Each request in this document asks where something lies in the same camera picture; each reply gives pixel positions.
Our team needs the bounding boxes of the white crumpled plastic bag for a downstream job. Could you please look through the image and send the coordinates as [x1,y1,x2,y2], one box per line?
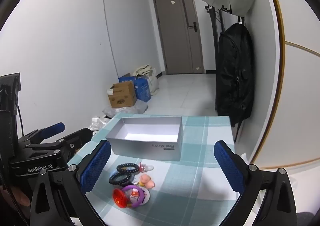
[90,116,112,134]

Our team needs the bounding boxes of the teal checkered tablecloth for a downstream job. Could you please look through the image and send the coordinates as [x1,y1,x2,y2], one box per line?
[67,114,241,226]

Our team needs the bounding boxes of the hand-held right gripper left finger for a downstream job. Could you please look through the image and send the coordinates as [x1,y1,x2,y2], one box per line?
[30,139,112,226]

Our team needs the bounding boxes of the beige cloth bag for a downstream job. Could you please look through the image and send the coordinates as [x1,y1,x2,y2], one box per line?
[135,64,157,78]

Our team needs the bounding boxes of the white sack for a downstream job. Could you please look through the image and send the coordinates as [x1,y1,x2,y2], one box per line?
[147,74,159,95]

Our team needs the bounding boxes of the black coat rack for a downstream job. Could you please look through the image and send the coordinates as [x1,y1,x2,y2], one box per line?
[204,4,244,74]

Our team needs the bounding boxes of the white round badge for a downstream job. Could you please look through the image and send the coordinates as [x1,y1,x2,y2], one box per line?
[130,187,150,205]

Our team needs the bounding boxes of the braided black cable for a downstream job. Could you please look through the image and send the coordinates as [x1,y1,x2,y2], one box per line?
[0,175,28,226]

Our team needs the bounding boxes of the grey cardboard box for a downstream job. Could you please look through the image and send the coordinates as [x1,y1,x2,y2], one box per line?
[105,117,184,162]

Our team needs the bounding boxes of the clear pink pacifier toy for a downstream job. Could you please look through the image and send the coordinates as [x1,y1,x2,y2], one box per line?
[139,163,154,173]

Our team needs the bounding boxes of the purple ring bracelet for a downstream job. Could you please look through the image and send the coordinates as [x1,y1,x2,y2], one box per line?
[122,185,145,208]

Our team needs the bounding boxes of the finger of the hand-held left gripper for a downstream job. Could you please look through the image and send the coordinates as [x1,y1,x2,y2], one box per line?
[54,127,94,165]
[19,122,66,145]

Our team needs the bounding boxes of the thin black cable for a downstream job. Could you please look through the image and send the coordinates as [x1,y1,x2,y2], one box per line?
[16,105,25,137]

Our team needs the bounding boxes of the brown cardboard box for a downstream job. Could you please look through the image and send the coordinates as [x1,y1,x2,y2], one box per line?
[108,81,137,108]

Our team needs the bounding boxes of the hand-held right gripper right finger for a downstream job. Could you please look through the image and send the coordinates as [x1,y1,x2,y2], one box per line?
[214,140,298,226]

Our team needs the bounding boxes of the person's left hand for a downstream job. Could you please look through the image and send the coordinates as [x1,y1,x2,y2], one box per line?
[0,185,32,214]

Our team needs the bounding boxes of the grey brown door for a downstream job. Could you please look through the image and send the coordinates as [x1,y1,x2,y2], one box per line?
[152,0,205,75]

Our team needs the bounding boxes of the black backpack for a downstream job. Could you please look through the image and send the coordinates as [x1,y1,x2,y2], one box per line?
[215,23,255,142]

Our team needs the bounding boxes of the white panel with gold trim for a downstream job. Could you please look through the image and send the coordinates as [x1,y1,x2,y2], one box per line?
[246,0,320,170]

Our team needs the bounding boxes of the pink pig toy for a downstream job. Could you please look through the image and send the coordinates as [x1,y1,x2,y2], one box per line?
[139,174,156,189]

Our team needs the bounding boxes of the clear plastic bag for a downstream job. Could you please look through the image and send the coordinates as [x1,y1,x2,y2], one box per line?
[102,105,149,118]

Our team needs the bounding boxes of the black bead bracelet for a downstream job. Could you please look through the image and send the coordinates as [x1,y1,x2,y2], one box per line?
[109,172,132,186]
[116,163,140,174]

